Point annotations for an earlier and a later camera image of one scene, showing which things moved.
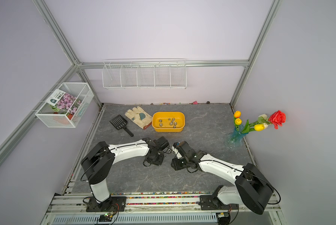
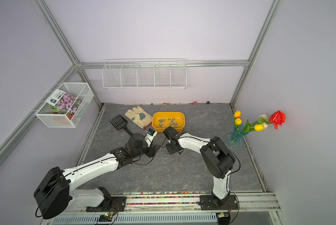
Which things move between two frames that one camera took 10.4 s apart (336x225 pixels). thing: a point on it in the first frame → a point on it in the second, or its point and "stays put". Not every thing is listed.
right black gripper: x=174 y=166 → x=169 y=149
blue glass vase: x=236 y=139 stays put
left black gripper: x=157 y=163 → x=152 y=150
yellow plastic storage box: x=168 y=121 stays put
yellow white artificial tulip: x=261 y=127 stays put
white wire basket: x=65 y=108 stays put
